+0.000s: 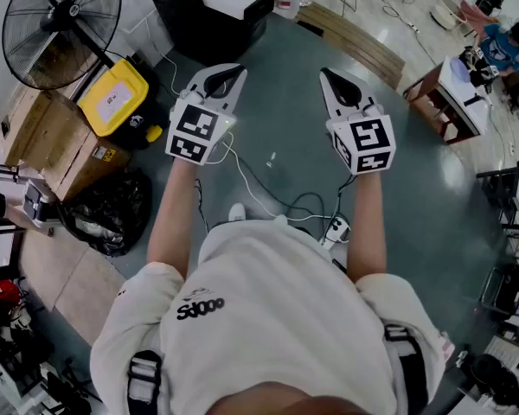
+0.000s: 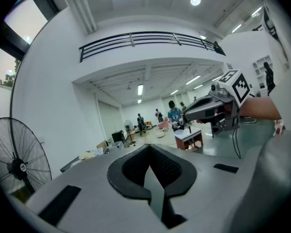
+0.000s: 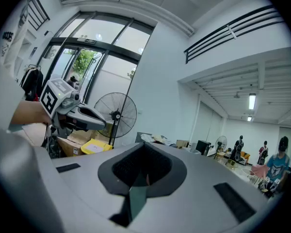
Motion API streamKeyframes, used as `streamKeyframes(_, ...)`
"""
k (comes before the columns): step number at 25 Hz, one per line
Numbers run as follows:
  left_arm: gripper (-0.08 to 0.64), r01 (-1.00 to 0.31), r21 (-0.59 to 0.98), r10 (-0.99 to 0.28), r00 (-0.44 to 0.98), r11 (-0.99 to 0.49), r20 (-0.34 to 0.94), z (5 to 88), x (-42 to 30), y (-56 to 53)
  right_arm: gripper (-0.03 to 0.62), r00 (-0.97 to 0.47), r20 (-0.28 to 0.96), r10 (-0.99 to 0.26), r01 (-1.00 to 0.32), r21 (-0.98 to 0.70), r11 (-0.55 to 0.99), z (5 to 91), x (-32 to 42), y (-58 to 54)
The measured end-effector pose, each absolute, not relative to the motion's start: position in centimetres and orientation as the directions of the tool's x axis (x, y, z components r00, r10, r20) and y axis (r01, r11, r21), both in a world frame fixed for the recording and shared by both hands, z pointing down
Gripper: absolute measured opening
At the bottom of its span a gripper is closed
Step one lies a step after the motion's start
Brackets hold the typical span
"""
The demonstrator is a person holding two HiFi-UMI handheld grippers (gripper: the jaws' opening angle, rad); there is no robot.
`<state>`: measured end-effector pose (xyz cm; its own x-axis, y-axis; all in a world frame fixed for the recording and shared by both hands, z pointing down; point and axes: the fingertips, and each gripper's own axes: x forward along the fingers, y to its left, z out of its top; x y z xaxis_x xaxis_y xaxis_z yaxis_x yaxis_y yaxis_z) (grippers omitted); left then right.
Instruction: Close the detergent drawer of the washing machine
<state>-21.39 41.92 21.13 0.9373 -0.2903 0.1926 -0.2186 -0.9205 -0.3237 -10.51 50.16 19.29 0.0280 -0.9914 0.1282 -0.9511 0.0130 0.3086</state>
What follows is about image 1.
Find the wooden table with white top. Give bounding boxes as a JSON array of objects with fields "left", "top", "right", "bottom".
[{"left": 402, "top": 55, "right": 495, "bottom": 145}]

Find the black harness strap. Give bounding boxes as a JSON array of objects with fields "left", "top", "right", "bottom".
[
  {"left": 126, "top": 349, "right": 164, "bottom": 415},
  {"left": 381, "top": 323, "right": 430, "bottom": 415}
]

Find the wooden plank platform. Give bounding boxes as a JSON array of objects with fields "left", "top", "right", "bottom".
[{"left": 293, "top": 1, "right": 407, "bottom": 91}]

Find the white cable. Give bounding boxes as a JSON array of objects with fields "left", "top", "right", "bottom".
[{"left": 205, "top": 131, "right": 339, "bottom": 224}]

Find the large black standing fan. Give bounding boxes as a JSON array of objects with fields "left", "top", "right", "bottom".
[{"left": 1, "top": 0, "right": 123, "bottom": 91}]

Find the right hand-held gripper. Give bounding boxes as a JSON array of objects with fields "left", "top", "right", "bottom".
[{"left": 319, "top": 67, "right": 397, "bottom": 176}]

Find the person's left forearm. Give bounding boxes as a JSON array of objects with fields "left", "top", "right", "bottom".
[{"left": 145, "top": 156, "right": 201, "bottom": 281}]

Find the white power adapter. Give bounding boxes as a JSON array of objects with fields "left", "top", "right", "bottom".
[{"left": 318, "top": 215, "right": 352, "bottom": 251}]

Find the black bin with yellow lid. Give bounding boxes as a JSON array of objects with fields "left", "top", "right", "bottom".
[{"left": 76, "top": 56, "right": 164, "bottom": 150}]

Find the round white basin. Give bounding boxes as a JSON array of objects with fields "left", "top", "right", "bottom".
[{"left": 429, "top": 0, "right": 467, "bottom": 33}]

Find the black metal shelf rack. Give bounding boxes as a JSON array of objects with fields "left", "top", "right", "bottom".
[{"left": 477, "top": 157, "right": 519, "bottom": 319}]

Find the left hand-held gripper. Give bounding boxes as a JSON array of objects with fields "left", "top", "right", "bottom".
[{"left": 164, "top": 63, "right": 247, "bottom": 167}]

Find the black cable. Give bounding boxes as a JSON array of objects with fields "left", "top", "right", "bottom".
[
  {"left": 284, "top": 173, "right": 361, "bottom": 233},
  {"left": 193, "top": 177, "right": 212, "bottom": 235}
]

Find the small white appliance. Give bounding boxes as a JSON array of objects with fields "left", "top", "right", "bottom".
[{"left": 22, "top": 177, "right": 62, "bottom": 229}]

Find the pale blue bowl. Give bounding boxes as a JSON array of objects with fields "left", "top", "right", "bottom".
[{"left": 455, "top": 56, "right": 482, "bottom": 86}]

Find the person's white T-shirt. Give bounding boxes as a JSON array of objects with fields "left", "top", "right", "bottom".
[{"left": 89, "top": 220, "right": 447, "bottom": 415}]

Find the person's right forearm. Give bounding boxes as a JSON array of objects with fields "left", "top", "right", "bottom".
[{"left": 344, "top": 172, "right": 389, "bottom": 285}]

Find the person's left white shoe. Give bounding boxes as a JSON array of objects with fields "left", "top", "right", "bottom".
[{"left": 227, "top": 201, "right": 247, "bottom": 224}]

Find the brown cardboard box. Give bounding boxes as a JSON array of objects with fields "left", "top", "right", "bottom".
[{"left": 0, "top": 86, "right": 133, "bottom": 202}]

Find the black garbage bag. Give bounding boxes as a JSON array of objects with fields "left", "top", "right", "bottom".
[{"left": 56, "top": 167, "right": 153, "bottom": 258}]

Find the red bag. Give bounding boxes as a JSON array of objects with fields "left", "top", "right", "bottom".
[{"left": 0, "top": 278, "right": 23, "bottom": 320}]

